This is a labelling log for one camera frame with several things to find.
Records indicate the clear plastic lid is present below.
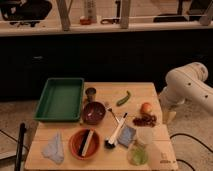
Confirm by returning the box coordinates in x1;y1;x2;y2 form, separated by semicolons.
136;127;160;169

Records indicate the orange plate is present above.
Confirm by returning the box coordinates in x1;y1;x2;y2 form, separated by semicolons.
68;129;100;160

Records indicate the blue sponge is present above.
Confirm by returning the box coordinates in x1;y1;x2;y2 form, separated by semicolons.
118;125;136;147

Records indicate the black and cream block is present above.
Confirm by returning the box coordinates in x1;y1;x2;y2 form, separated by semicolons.
78;130;94;157

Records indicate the black office chair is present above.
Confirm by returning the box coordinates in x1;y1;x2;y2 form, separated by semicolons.
0;0;52;27

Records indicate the red grapes bunch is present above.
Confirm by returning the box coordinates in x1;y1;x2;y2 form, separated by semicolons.
133;114;157;127

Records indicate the green plastic tray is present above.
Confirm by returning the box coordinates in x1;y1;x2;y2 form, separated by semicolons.
34;78;84;122

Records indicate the black pole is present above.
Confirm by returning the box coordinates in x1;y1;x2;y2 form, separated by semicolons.
14;123;26;171

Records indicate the black floor cable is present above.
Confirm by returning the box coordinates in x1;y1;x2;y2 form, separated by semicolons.
169;133;213;171

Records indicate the red object on shelf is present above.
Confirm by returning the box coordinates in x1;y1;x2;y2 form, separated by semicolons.
79;16;92;25

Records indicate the green pepper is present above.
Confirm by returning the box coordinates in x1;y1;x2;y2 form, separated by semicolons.
116;91;131;106

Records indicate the small metal cup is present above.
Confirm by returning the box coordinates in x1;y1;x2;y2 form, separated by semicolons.
85;87;96;102

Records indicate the dark red bowl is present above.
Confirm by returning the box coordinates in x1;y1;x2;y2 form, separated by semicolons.
82;102;106;125

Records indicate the light blue cloth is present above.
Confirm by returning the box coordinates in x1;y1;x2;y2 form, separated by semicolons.
41;133;64;164

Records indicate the black and white brush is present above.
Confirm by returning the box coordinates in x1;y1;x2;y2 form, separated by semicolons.
105;113;127;149

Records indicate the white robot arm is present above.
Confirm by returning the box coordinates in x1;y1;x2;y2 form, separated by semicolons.
159;62;213;124

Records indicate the metal fork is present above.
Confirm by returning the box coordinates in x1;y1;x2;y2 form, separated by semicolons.
105;105;119;123

